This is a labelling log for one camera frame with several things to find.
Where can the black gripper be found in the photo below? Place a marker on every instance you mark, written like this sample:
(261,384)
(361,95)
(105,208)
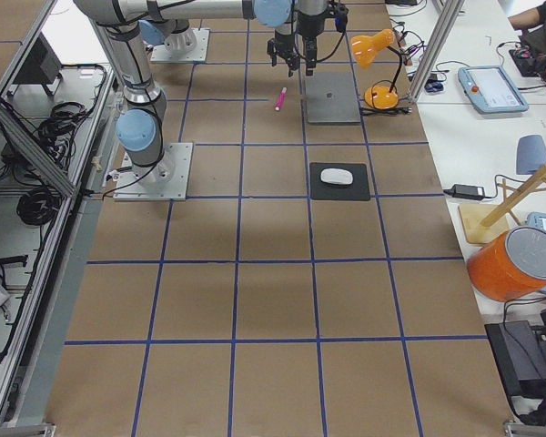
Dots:
(282,37)
(310,24)

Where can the pink marker pen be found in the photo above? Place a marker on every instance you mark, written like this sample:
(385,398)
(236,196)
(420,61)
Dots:
(281,99)

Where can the white computer mouse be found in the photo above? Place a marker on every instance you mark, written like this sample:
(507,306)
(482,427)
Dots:
(336,176)

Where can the silver laptop notebook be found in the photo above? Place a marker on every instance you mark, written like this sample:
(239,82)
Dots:
(331,99)

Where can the black mousepad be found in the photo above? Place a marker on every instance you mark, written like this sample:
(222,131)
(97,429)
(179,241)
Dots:
(358,190)

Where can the orange desk lamp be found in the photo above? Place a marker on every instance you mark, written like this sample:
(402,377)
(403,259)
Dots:
(383,95)

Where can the blue teach pendant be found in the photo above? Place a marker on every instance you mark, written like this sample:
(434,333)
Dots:
(490,90)

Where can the black power adapter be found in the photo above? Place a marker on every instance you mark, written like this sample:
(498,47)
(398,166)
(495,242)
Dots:
(469,192)

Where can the wooden stand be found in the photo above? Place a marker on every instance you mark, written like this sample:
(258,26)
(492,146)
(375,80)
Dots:
(482,223)

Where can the grey blue pad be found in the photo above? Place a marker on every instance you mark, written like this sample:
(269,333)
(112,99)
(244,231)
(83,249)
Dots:
(530,154)

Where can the orange cylindrical container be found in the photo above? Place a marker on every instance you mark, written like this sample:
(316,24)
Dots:
(509,267)

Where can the black electronics box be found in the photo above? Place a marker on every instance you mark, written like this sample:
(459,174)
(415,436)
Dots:
(519,350)

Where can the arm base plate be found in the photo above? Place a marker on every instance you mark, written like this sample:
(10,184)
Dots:
(167,181)
(187,47)

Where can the aluminium diagonal post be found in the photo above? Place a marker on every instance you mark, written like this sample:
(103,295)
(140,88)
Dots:
(436,42)

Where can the aluminium frame rail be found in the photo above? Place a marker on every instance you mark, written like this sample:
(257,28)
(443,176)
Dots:
(21,139)

